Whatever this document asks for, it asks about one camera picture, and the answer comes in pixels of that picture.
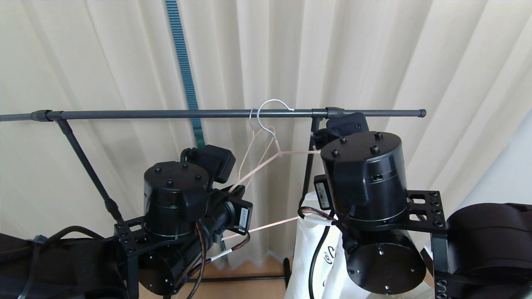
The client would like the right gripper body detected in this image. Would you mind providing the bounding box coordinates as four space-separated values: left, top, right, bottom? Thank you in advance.
313 174 428 297

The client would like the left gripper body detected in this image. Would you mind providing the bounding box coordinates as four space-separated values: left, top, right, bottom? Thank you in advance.
138 198 254 297

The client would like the pink clothes hanger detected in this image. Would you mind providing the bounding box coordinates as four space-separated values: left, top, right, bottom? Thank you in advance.
221 98 322 242
229 108 277 193

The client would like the black clothes rack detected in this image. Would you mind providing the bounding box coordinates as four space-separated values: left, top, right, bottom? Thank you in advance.
0 107 427 288

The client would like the window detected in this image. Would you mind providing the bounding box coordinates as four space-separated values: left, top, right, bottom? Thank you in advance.
165 0 207 149

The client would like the beige curtain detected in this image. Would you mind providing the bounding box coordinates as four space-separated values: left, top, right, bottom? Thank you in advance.
177 0 532 271
0 0 205 242

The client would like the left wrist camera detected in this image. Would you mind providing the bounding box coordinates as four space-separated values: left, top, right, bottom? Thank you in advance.
180 144 237 186

